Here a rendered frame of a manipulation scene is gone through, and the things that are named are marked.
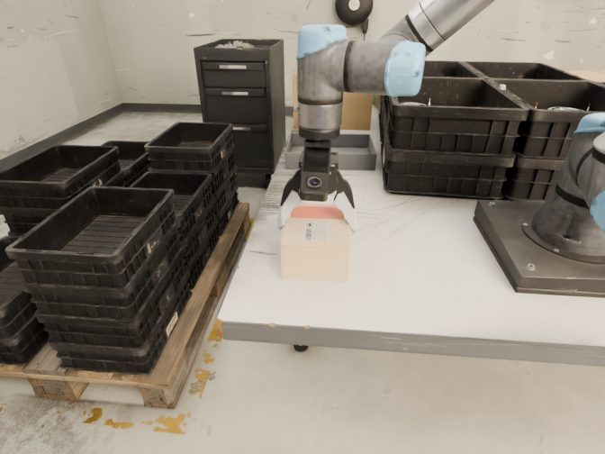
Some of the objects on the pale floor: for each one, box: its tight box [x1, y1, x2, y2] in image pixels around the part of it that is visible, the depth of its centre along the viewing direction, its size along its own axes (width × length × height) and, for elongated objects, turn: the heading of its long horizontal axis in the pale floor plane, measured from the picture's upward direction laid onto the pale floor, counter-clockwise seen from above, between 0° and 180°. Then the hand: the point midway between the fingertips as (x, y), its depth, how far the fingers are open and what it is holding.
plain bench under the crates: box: [215, 104, 605, 367], centre depth 141 cm, size 160×160×70 cm
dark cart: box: [194, 39, 286, 188], centre depth 271 cm, size 60×45×90 cm
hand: (316, 232), depth 75 cm, fingers closed on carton, 13 cm apart
